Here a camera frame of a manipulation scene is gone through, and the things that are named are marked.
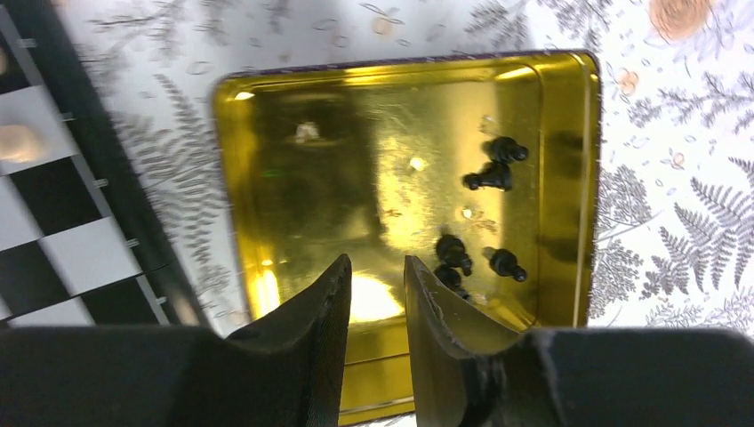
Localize gold tin of black pieces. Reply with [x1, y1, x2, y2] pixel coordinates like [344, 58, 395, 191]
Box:
[212, 50, 600, 426]

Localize black piece in tin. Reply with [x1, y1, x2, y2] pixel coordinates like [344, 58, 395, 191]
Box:
[434, 264, 470, 300]
[488, 248, 527, 282]

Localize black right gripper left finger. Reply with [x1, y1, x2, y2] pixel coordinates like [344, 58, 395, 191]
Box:
[1, 254, 352, 426]

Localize black pawn in tin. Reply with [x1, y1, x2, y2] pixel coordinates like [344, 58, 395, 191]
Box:
[461, 162, 513, 191]
[483, 136, 529, 164]
[435, 234, 473, 277]

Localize black silver chess board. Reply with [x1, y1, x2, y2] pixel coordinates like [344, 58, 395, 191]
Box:
[1, 1, 208, 329]

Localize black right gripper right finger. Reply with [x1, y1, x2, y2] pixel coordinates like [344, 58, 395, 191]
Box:
[404, 255, 753, 426]

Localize floral table mat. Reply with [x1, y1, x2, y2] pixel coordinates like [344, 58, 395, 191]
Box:
[56, 1, 753, 334]

